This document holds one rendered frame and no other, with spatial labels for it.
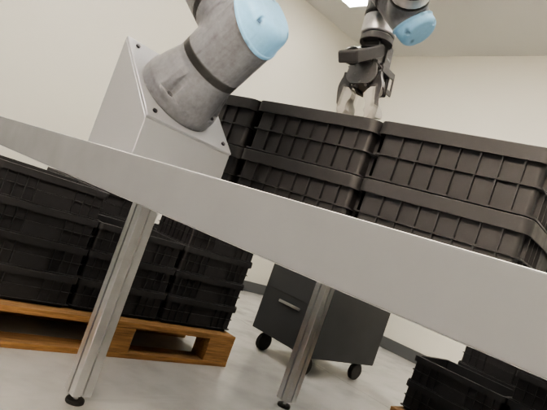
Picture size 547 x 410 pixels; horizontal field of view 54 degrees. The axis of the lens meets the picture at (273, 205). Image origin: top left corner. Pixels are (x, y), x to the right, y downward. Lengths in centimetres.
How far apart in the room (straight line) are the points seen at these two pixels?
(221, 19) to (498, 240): 54
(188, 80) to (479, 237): 53
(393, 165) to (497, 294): 73
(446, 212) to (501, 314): 67
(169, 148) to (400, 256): 68
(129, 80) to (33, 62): 309
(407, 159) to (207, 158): 35
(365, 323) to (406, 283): 284
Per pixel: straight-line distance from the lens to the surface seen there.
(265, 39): 87
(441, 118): 527
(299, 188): 105
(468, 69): 538
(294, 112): 111
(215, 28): 89
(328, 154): 104
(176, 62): 92
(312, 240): 31
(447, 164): 94
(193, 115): 92
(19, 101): 400
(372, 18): 121
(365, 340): 316
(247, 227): 35
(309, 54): 538
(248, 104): 119
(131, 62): 97
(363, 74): 117
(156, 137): 89
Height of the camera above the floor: 68
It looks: 2 degrees up
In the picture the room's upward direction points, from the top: 20 degrees clockwise
